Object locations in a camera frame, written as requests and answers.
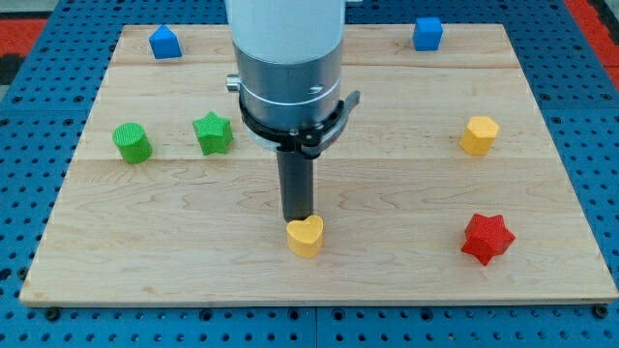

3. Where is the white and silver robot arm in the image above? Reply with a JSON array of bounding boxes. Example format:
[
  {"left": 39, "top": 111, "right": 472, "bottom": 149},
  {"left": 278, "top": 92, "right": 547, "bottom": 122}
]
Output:
[{"left": 224, "top": 0, "right": 345, "bottom": 150}]

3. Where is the wooden board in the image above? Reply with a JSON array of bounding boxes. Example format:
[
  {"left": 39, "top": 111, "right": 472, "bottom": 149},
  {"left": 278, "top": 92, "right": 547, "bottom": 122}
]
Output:
[{"left": 20, "top": 24, "right": 618, "bottom": 307}]

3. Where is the yellow hexagon block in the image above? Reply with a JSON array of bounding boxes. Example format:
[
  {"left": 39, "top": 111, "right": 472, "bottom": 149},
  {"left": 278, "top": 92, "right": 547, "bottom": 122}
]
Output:
[{"left": 459, "top": 116, "right": 500, "bottom": 156}]

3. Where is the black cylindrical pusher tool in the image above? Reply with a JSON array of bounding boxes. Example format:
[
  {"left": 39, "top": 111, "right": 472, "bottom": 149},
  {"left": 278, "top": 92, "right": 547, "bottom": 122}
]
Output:
[{"left": 277, "top": 152, "right": 313, "bottom": 221}]

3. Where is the yellow heart block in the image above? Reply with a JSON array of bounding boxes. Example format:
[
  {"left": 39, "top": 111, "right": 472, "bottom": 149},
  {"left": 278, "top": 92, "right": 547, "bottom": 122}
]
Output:
[{"left": 286, "top": 215, "right": 324, "bottom": 258}]

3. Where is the green star block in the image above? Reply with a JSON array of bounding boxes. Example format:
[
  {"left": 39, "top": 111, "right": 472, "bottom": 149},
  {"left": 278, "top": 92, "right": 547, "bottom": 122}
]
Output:
[{"left": 192, "top": 112, "right": 233, "bottom": 156}]

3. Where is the green cylinder block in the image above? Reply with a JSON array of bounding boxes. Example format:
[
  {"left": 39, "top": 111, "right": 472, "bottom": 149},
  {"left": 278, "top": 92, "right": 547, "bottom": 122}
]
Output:
[{"left": 112, "top": 122, "right": 153, "bottom": 163}]

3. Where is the blue cube block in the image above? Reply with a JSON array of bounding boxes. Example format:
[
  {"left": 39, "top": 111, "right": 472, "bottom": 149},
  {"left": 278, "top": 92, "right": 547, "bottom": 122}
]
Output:
[{"left": 412, "top": 17, "right": 443, "bottom": 51}]

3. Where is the red star block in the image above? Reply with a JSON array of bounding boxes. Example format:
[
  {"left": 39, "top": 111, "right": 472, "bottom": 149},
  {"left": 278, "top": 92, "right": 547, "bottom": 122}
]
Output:
[{"left": 460, "top": 214, "right": 516, "bottom": 266}]

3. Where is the blue pentagon block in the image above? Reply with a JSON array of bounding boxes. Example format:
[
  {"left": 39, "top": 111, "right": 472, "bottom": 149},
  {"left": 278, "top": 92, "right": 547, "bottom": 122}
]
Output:
[{"left": 149, "top": 25, "right": 183, "bottom": 60}]

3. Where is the black clamp ring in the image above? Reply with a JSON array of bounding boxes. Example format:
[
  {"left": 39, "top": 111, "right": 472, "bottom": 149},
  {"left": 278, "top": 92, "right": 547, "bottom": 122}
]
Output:
[{"left": 238, "top": 90, "right": 362, "bottom": 160}]

